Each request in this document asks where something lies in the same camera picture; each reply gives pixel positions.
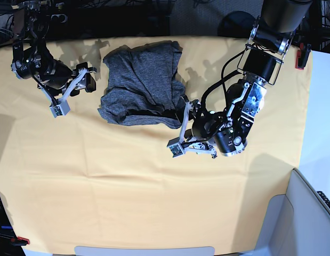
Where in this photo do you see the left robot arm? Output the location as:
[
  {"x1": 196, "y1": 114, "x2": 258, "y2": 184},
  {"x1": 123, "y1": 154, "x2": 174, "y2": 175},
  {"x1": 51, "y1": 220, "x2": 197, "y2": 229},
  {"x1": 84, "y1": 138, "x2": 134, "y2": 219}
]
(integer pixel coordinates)
[{"x1": 167, "y1": 1, "x2": 312, "y2": 158}]

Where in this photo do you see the red black clamp left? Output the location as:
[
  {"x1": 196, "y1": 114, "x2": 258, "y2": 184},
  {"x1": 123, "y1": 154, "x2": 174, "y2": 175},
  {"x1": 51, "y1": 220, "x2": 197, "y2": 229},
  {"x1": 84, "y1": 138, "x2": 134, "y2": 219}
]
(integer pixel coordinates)
[{"x1": 10, "y1": 237, "x2": 30, "y2": 246}]

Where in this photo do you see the yellow table cloth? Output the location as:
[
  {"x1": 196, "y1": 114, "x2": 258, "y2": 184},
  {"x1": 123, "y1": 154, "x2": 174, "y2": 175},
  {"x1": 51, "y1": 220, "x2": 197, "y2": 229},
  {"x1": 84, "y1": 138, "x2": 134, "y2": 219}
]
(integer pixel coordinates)
[{"x1": 0, "y1": 37, "x2": 313, "y2": 254}]

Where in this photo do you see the grey plate at table edge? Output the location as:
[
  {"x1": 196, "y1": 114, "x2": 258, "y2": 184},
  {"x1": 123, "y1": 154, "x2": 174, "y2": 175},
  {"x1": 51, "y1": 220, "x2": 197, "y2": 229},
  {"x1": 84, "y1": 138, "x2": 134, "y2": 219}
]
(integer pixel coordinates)
[{"x1": 75, "y1": 246, "x2": 215, "y2": 256}]

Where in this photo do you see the red black clamp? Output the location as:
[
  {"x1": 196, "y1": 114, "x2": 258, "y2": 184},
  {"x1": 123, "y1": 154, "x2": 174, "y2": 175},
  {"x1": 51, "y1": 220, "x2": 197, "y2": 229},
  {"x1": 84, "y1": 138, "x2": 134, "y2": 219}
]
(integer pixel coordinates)
[
  {"x1": 10, "y1": 237, "x2": 30, "y2": 246},
  {"x1": 295, "y1": 43, "x2": 311, "y2": 70}
]

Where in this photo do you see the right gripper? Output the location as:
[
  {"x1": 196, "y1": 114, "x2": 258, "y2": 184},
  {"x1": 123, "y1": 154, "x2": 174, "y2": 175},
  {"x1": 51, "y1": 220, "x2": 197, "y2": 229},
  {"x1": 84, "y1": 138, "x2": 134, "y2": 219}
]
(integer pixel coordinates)
[{"x1": 36, "y1": 60, "x2": 96, "y2": 105}]

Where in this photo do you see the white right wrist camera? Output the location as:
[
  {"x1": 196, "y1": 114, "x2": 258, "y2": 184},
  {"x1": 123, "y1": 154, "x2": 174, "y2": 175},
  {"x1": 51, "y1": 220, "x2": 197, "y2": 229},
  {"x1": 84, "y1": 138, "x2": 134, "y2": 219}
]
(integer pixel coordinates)
[{"x1": 50, "y1": 101, "x2": 70, "y2": 118}]

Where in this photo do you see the grey long-sleeve shirt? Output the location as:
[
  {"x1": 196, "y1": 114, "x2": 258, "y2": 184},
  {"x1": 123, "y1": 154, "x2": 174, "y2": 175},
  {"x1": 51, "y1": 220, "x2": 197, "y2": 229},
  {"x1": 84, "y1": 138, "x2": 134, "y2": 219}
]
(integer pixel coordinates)
[{"x1": 98, "y1": 41, "x2": 186, "y2": 129}]

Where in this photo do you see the red black clamp right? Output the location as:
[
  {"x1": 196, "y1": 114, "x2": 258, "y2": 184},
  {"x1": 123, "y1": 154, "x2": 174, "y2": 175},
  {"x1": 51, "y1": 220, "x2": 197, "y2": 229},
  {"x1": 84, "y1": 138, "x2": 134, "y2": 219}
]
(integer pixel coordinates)
[{"x1": 295, "y1": 43, "x2": 311, "y2": 70}]

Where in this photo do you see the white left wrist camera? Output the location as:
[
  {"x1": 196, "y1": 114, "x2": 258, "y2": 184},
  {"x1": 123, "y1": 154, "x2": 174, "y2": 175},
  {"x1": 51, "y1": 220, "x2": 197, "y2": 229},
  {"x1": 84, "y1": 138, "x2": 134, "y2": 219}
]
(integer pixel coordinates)
[{"x1": 167, "y1": 138, "x2": 186, "y2": 158}]

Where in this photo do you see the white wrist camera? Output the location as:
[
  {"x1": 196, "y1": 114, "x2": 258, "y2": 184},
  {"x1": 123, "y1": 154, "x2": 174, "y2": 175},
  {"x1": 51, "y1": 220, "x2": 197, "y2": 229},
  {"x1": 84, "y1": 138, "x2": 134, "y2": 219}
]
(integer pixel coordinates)
[
  {"x1": 167, "y1": 138, "x2": 186, "y2": 158},
  {"x1": 50, "y1": 101, "x2": 70, "y2": 118}
]

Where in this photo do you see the white cardboard box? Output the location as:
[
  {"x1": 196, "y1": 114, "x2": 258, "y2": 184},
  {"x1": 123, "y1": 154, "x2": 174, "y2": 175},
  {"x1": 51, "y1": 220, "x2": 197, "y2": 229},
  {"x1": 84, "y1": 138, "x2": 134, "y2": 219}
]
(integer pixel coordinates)
[{"x1": 253, "y1": 169, "x2": 330, "y2": 255}]

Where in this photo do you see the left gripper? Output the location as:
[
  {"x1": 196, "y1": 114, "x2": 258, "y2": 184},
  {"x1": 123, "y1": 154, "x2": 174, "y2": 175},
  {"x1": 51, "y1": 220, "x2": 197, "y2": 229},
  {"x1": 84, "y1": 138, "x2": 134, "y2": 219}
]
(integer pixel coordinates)
[{"x1": 171, "y1": 94, "x2": 226, "y2": 159}]

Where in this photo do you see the black remote on box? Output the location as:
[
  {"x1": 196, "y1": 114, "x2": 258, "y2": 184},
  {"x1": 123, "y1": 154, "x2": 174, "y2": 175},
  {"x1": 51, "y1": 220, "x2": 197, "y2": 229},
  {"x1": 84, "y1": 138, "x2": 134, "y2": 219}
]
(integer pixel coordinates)
[{"x1": 317, "y1": 191, "x2": 330, "y2": 209}]

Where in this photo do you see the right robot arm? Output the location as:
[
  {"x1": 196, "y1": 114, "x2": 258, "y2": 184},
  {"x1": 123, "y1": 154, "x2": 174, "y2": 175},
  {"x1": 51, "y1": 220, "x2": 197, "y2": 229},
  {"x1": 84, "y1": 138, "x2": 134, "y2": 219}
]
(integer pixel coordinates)
[{"x1": 11, "y1": 1, "x2": 96, "y2": 106}]

